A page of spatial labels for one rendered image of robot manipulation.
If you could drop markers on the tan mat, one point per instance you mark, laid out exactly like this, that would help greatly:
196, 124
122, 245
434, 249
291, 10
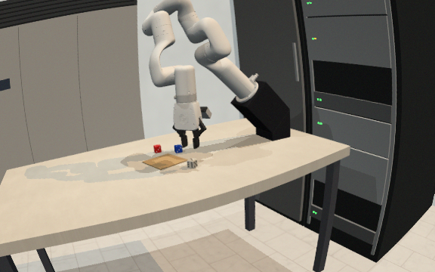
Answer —
164, 161

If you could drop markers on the red die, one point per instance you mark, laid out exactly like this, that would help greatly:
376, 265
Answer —
157, 148

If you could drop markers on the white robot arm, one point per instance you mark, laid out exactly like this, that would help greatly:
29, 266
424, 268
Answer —
211, 55

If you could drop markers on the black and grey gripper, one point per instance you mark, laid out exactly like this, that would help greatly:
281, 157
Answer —
188, 117

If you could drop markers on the blue die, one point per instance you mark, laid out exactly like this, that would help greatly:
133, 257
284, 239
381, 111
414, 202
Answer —
178, 148

